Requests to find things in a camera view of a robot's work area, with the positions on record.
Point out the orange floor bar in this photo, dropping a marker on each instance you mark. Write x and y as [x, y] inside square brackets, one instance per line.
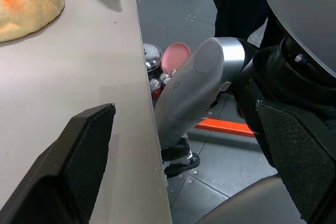
[223, 126]

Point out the black robot foot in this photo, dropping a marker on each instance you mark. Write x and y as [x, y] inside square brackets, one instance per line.
[181, 159]

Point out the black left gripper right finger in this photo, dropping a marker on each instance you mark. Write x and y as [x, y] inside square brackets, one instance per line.
[304, 155]

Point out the steel pot lid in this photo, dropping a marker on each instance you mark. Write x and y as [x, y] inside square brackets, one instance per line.
[151, 57]

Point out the pink plate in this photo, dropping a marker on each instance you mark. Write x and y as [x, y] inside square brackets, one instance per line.
[174, 57]

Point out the yellow orange bread-shaped plush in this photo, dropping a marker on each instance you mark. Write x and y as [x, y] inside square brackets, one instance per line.
[23, 3]

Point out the red drink can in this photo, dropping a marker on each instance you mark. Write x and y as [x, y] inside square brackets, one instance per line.
[173, 72]
[155, 87]
[165, 78]

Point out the person in black trousers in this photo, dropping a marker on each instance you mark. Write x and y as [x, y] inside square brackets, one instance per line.
[236, 3]

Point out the silver and black robot torso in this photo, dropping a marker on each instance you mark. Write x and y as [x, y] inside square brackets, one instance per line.
[302, 11]

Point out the dark rounded robot knee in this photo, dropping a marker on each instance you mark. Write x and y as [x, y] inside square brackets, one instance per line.
[252, 203]

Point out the silver robot leg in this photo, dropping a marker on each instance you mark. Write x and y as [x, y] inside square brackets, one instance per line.
[194, 90]

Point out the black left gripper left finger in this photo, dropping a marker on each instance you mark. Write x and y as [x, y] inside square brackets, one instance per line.
[65, 161]

